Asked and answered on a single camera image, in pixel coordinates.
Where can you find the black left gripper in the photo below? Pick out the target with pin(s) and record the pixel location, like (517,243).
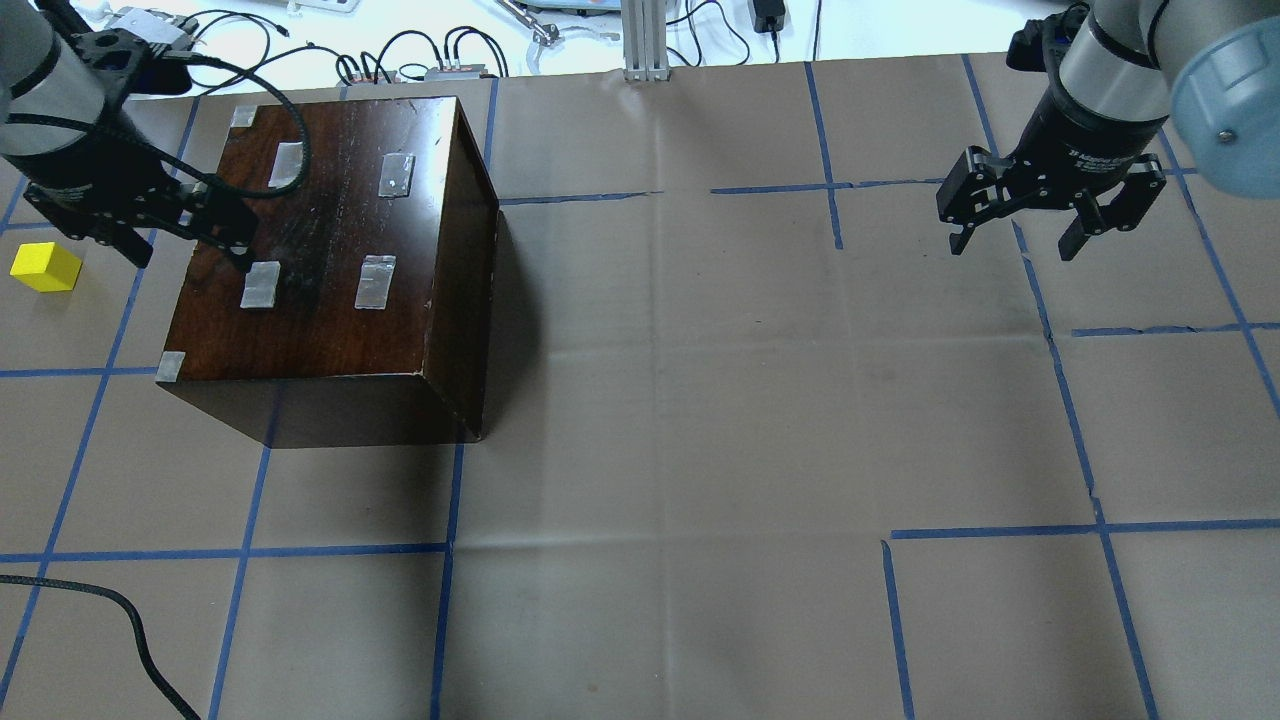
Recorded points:
(82,176)

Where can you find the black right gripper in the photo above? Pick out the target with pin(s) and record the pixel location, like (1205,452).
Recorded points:
(1082,140)

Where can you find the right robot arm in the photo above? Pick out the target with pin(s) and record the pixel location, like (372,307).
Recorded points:
(1117,71)

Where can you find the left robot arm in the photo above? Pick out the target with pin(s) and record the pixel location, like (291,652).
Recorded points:
(65,86)

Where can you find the yellow block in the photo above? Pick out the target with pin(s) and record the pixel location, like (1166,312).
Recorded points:
(46,267)

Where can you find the dark wooden drawer cabinet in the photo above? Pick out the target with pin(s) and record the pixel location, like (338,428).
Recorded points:
(379,330)

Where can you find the grey usb hub box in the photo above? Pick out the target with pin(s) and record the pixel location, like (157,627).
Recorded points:
(163,31)

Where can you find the black power adapter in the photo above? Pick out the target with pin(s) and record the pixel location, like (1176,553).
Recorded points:
(768,16)

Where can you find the aluminium frame post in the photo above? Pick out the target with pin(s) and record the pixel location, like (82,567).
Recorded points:
(644,38)

